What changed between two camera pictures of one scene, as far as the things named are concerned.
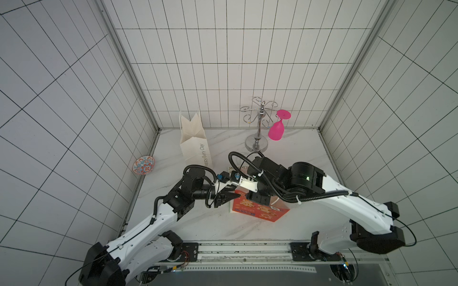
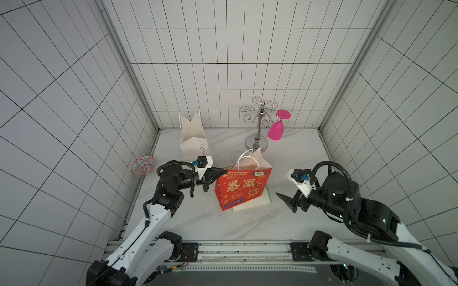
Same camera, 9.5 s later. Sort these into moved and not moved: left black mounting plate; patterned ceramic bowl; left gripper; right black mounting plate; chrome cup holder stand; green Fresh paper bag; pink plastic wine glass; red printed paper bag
Moved: red printed paper bag; left gripper; green Fresh paper bag
Not moved: left black mounting plate; pink plastic wine glass; chrome cup holder stand; patterned ceramic bowl; right black mounting plate
